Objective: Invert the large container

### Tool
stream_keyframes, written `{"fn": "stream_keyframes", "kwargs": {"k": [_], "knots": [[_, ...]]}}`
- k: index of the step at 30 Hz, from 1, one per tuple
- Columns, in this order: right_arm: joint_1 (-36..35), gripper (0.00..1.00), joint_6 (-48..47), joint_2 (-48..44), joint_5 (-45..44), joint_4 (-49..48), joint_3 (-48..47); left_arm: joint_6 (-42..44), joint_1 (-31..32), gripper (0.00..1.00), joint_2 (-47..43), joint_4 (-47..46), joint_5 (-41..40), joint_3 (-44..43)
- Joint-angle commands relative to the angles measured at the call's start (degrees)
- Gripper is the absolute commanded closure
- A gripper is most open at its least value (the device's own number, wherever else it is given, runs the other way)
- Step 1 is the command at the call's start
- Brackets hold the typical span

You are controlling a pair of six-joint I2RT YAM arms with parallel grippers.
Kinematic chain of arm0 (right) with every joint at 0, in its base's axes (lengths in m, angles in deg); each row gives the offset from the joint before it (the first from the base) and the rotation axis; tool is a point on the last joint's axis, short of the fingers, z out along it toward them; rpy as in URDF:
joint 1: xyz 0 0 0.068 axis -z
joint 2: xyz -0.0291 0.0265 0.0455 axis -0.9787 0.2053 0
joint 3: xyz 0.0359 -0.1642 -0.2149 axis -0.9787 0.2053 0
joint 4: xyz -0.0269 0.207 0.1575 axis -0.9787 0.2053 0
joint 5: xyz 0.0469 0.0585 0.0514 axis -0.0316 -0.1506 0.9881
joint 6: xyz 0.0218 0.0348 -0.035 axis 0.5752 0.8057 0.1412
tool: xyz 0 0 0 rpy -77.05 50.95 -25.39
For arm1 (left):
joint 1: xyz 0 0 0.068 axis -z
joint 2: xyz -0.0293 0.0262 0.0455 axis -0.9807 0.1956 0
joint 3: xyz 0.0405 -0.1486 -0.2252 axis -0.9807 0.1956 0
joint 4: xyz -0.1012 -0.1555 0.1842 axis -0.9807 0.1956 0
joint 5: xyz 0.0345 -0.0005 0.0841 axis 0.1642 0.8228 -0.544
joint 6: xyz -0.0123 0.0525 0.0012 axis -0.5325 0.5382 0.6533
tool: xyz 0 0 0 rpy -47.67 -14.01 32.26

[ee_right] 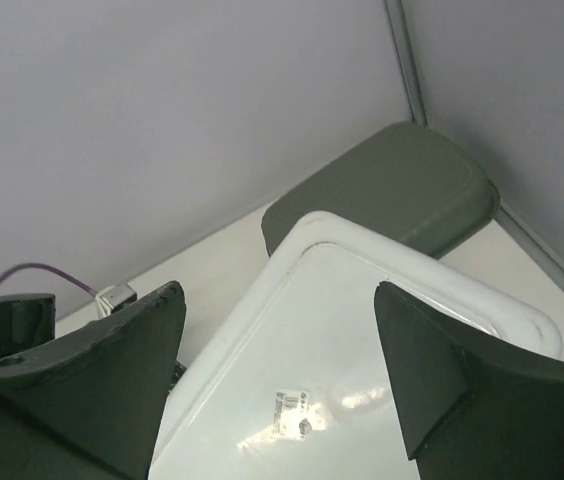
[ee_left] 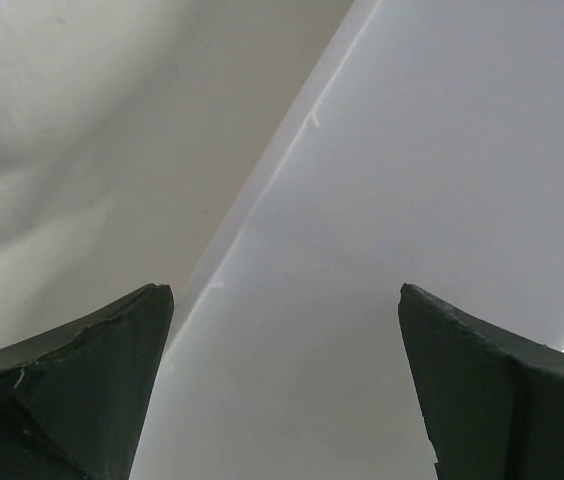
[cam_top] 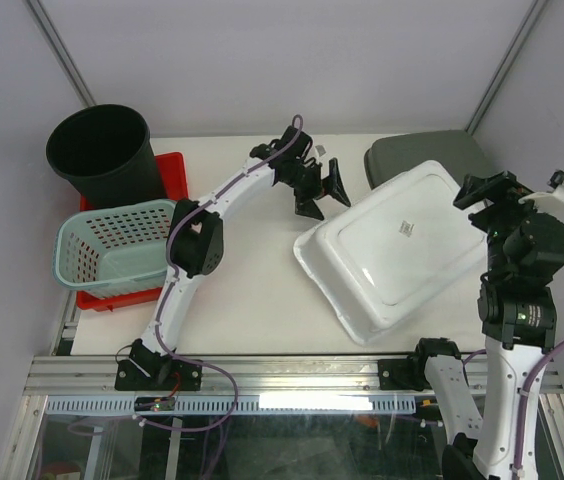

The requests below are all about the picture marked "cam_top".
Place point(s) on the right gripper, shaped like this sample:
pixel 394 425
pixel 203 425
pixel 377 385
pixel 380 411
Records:
pixel 500 186

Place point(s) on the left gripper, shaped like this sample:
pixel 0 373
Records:
pixel 331 186

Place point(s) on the grey-green plastic tray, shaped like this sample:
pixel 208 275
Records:
pixel 456 150

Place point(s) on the white plastic tub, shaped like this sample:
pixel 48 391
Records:
pixel 397 248

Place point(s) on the black plastic bucket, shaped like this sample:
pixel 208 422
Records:
pixel 104 152

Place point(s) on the light blue perforated basket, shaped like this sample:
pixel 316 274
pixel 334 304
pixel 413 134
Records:
pixel 114 251

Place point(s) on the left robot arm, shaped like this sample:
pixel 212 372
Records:
pixel 195 243

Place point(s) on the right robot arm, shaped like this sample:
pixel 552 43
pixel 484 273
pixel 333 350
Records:
pixel 519 326

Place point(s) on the red plastic tray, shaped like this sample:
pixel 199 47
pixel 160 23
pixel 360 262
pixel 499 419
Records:
pixel 173 174

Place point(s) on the right aluminium frame post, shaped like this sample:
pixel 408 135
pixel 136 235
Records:
pixel 520 39

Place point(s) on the aluminium frame post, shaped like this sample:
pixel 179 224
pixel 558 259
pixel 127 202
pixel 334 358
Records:
pixel 60 51
pixel 520 39

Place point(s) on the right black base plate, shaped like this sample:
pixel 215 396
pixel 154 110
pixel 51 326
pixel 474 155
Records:
pixel 401 374

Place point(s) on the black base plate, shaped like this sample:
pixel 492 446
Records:
pixel 401 374
pixel 187 375

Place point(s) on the white slotted cable duct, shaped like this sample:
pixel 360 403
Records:
pixel 274 403

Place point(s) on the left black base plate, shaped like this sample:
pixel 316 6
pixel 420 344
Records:
pixel 187 375

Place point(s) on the aluminium mounting rail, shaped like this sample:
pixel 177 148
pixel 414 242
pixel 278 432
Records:
pixel 254 374

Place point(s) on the left aluminium frame post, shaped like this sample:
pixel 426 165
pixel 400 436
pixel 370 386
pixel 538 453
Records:
pixel 60 51

